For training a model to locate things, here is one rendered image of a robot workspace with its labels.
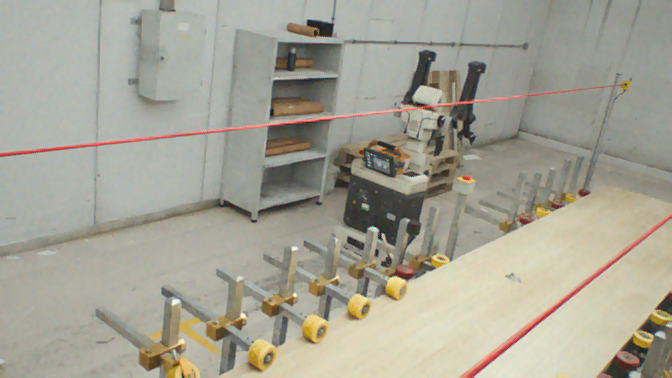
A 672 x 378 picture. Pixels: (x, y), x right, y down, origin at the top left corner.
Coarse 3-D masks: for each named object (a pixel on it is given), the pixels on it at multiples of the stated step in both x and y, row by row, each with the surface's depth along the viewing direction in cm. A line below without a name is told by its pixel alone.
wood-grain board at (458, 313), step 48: (624, 192) 463; (528, 240) 339; (576, 240) 350; (624, 240) 363; (432, 288) 267; (480, 288) 275; (528, 288) 282; (624, 288) 298; (336, 336) 221; (384, 336) 226; (432, 336) 231; (480, 336) 236; (528, 336) 241; (576, 336) 247; (624, 336) 253
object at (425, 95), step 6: (420, 90) 477; (426, 90) 475; (432, 90) 473; (438, 90) 470; (414, 96) 476; (420, 96) 474; (426, 96) 472; (432, 96) 469; (438, 96) 468; (444, 96) 474; (414, 102) 478; (420, 102) 473; (426, 102) 470; (432, 102) 467; (438, 102) 470; (444, 102) 476; (432, 108) 471; (438, 108) 472
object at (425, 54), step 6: (420, 54) 491; (426, 54) 488; (432, 54) 494; (420, 60) 492; (426, 60) 492; (420, 66) 492; (420, 72) 492; (414, 78) 495; (420, 78) 495; (414, 84) 495; (414, 90) 495
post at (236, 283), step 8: (232, 280) 204; (240, 280) 204; (232, 288) 205; (240, 288) 205; (232, 296) 205; (240, 296) 207; (232, 304) 206; (240, 304) 208; (232, 312) 207; (240, 312) 209; (224, 344) 212; (232, 344) 212; (224, 352) 213; (232, 352) 213; (224, 360) 214; (232, 360) 214; (224, 368) 214; (232, 368) 216
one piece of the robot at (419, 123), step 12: (408, 120) 476; (420, 120) 470; (432, 120) 465; (408, 132) 477; (420, 132) 471; (432, 132) 483; (408, 144) 485; (420, 144) 479; (420, 156) 481; (420, 168) 482
